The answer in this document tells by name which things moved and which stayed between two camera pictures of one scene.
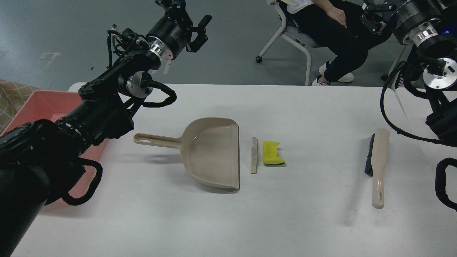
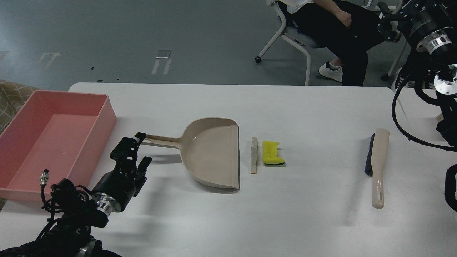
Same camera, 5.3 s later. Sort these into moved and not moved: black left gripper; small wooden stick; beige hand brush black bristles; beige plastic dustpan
Moved: black left gripper
Not moved: beige hand brush black bristles; small wooden stick; beige plastic dustpan
